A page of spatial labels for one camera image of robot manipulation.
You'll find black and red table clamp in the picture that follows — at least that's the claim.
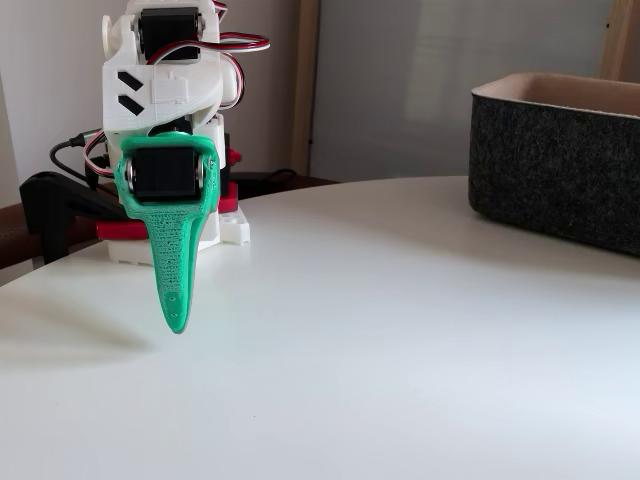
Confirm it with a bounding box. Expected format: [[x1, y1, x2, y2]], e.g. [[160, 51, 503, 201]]
[[219, 132, 245, 215], [19, 171, 151, 266]]

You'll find dark grey fabric speaker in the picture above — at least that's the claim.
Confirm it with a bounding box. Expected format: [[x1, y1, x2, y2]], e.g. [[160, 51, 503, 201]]
[[468, 72, 640, 259]]

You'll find thin black cable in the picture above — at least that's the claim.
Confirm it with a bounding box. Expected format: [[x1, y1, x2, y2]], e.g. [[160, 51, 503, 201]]
[[234, 168, 301, 187]]

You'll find black USB cable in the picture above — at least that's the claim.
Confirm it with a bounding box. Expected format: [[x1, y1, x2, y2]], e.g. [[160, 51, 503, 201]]
[[48, 132, 109, 189]]

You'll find grey panel with wooden frame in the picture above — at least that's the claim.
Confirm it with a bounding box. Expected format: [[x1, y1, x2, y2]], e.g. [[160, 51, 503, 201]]
[[292, 0, 640, 182]]

